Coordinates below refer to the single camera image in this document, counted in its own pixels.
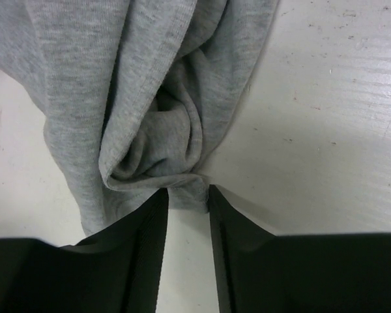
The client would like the grey tank top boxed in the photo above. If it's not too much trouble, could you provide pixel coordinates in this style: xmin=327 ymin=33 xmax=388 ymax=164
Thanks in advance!
xmin=0 ymin=1 xmax=278 ymax=235

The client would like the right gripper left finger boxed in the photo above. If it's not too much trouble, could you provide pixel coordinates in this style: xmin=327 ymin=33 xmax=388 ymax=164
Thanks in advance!
xmin=0 ymin=189 xmax=168 ymax=312

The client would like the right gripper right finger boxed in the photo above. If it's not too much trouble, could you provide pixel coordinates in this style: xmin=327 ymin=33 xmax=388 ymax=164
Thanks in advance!
xmin=208 ymin=186 xmax=391 ymax=312

